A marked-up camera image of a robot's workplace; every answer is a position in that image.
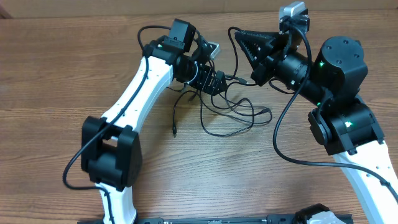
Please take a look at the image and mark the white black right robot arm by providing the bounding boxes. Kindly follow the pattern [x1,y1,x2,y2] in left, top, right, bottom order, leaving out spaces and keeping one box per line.
[234,30,397,223]

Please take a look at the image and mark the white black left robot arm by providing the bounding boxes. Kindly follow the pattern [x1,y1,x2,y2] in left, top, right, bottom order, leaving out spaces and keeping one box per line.
[80,19,226,223]

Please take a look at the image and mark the black USB cable blue plug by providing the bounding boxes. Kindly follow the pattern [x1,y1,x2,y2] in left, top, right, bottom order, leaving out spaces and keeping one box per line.
[210,26,273,126]

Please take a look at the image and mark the black USB cable silver plug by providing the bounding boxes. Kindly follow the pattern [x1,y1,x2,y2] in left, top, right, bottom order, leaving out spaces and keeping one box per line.
[167,82,273,138]

